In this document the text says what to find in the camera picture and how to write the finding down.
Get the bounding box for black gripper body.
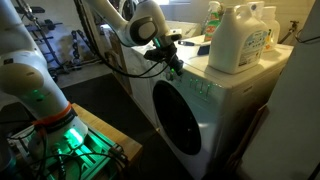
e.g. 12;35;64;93
159;42;181;68

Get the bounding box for white front-load washing machine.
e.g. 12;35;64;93
121;33;294;180

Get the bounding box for white dryer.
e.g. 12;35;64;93
166;20;203;38

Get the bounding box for dark round washer door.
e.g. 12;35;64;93
152;79;203;156

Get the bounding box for green spray bottle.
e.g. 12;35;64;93
203;0;223;43

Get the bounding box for large white detergent jug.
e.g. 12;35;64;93
207;4;269;75

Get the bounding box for wooden table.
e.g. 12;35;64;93
71;102;144;164

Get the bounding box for black exercise equipment rack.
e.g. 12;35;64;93
24;18;89;76

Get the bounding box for small white bottle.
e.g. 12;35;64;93
261;5;281;53

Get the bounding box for black weight bench pad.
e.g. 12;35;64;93
14;5;46;15

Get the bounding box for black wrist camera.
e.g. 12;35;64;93
143;47;168;63

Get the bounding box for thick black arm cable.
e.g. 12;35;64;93
73;0;171;79

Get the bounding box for wall water valve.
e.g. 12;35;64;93
278;19;300;44

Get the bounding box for aluminium base frame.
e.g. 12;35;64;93
6;124;129;180

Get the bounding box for thin black base cables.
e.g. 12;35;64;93
6;119;116;180

